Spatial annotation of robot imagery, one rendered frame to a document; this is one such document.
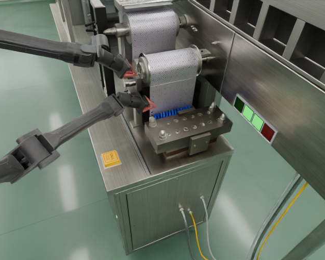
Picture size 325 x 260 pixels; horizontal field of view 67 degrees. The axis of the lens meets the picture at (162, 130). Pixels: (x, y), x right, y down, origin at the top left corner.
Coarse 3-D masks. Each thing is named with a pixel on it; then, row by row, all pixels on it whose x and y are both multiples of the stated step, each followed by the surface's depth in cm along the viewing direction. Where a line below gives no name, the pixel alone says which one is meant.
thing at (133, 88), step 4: (136, 76) 114; (128, 80) 114; (132, 80) 115; (136, 80) 114; (140, 80) 114; (132, 84) 115; (136, 84) 115; (140, 84) 116; (128, 88) 119; (132, 88) 119; (136, 88) 117; (140, 88) 117; (128, 92) 120; (132, 92) 117; (136, 92) 118; (140, 92) 119; (136, 112) 128; (136, 116) 129; (140, 116) 130; (136, 120) 131; (140, 120) 132; (132, 124) 134; (136, 124) 133; (140, 124) 134
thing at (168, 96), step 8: (184, 80) 115; (192, 80) 117; (152, 88) 111; (160, 88) 113; (168, 88) 114; (176, 88) 117; (184, 88) 119; (192, 88) 121; (152, 96) 114; (160, 96) 116; (168, 96) 118; (176, 96) 120; (184, 96) 122; (192, 96) 125; (160, 104) 119; (168, 104) 121; (176, 104) 124; (184, 104) 126; (152, 112) 121
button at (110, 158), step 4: (108, 152) 117; (112, 152) 117; (116, 152) 118; (104, 156) 115; (108, 156) 115; (112, 156) 116; (116, 156) 116; (104, 160) 114; (108, 160) 114; (112, 160) 114; (116, 160) 114; (104, 164) 113; (108, 164) 113; (112, 164) 114; (116, 164) 115
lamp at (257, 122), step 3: (255, 117) 97; (258, 117) 96; (252, 120) 100; (255, 120) 98; (258, 120) 96; (261, 120) 95; (252, 123) 100; (255, 123) 98; (258, 123) 97; (261, 123) 95; (255, 126) 99; (258, 126) 97; (261, 126) 96; (258, 129) 97
